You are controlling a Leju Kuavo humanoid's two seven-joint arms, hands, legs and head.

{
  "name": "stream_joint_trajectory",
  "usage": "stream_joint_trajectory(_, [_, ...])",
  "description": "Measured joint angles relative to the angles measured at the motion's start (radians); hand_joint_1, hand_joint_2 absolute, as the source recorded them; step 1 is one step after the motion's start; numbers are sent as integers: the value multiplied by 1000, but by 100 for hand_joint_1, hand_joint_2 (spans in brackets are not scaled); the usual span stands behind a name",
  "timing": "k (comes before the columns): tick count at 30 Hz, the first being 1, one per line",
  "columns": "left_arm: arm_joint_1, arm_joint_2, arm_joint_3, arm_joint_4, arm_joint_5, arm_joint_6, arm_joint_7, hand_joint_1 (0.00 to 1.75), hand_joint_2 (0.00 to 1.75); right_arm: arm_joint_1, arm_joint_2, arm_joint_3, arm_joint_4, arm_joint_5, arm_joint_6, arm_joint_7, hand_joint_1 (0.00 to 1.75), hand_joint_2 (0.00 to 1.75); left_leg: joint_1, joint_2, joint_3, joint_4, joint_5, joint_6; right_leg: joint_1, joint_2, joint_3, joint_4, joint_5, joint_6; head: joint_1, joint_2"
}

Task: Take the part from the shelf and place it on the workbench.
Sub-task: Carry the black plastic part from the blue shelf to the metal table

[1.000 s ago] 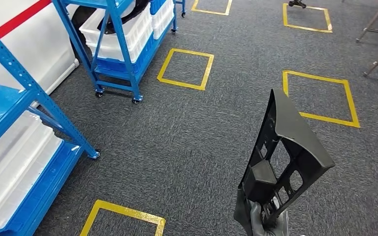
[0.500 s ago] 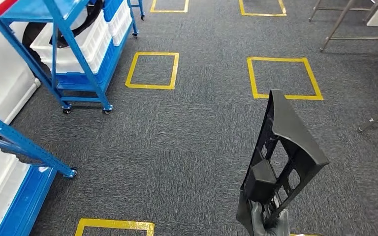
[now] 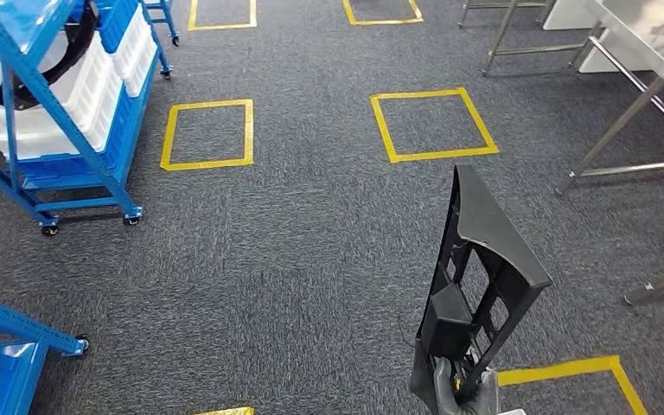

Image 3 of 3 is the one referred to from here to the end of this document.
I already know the white plastic bin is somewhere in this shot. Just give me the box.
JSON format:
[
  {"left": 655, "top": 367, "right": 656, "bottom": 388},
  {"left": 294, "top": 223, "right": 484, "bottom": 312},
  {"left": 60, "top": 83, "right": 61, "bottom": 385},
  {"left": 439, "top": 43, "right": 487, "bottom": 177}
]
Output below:
[
  {"left": 109, "top": 4, "right": 160, "bottom": 99},
  {"left": 0, "top": 31, "right": 124, "bottom": 160}
]

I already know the blue metal shelf rack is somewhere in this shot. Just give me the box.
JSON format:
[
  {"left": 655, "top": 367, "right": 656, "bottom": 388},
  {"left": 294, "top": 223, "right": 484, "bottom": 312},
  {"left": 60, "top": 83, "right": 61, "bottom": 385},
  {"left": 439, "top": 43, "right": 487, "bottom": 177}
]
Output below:
[
  {"left": 0, "top": 0, "right": 174, "bottom": 237},
  {"left": 141, "top": 0, "right": 182, "bottom": 48},
  {"left": 0, "top": 289, "right": 91, "bottom": 415}
]

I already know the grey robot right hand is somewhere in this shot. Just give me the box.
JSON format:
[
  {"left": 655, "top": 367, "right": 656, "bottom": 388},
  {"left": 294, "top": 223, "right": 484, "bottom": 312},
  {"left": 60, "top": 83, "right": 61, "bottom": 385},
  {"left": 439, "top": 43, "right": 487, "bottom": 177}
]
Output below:
[{"left": 431, "top": 355, "right": 503, "bottom": 415}]

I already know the dark grey floor carpet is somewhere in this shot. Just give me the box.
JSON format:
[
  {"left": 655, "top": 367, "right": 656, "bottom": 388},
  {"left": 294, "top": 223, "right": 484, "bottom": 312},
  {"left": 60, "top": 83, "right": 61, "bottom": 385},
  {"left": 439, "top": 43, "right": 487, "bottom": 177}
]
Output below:
[{"left": 0, "top": 0, "right": 664, "bottom": 415}]

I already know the black plastic car part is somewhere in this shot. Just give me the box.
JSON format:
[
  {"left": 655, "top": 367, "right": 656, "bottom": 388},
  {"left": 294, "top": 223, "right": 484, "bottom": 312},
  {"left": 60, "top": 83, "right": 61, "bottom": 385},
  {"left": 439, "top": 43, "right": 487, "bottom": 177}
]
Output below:
[{"left": 409, "top": 164, "right": 553, "bottom": 415}]

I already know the yellow floor tape square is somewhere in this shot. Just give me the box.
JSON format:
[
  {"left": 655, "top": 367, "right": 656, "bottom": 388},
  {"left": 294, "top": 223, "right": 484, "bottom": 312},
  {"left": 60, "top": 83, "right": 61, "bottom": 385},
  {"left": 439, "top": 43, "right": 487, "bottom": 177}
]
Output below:
[
  {"left": 342, "top": 0, "right": 425, "bottom": 28},
  {"left": 368, "top": 86, "right": 501, "bottom": 165},
  {"left": 193, "top": 405, "right": 257, "bottom": 415},
  {"left": 496, "top": 354, "right": 649, "bottom": 415}
]

